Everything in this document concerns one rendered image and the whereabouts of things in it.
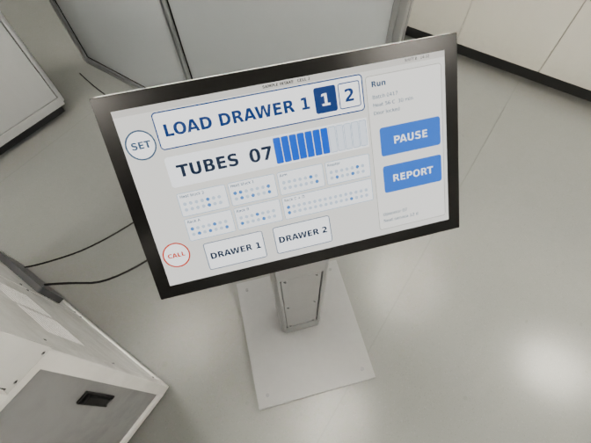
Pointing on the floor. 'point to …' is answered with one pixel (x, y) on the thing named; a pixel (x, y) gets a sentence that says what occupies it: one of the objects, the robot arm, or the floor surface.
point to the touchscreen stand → (302, 334)
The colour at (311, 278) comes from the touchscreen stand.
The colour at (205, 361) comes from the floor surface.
